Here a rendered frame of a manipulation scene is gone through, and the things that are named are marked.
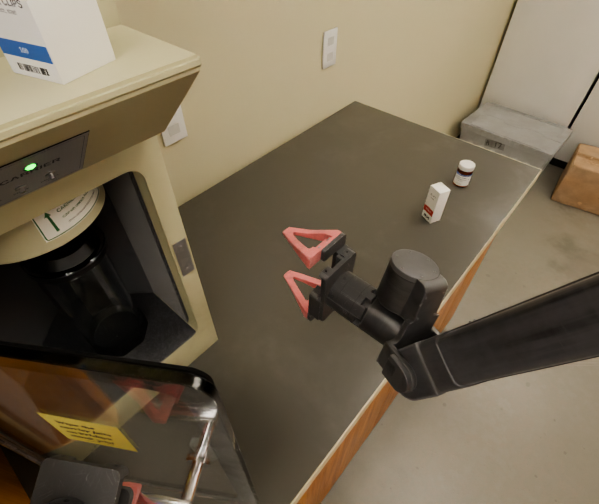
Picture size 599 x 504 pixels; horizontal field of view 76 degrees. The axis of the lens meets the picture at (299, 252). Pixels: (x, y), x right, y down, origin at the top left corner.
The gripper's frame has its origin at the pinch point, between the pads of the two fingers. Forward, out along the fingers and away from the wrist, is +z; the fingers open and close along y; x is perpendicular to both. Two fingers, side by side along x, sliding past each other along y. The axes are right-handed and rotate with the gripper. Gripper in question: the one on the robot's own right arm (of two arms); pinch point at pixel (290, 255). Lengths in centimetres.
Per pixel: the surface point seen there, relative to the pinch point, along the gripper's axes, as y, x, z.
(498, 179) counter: -26, -81, -10
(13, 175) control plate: 25.7, 24.5, 4.6
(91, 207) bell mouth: 12.4, 18.2, 15.2
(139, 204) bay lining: 9.5, 12.8, 15.1
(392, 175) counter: -26, -62, 15
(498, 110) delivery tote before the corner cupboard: -88, -259, 36
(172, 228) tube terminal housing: 5.8, 10.9, 11.9
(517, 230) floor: -120, -187, -18
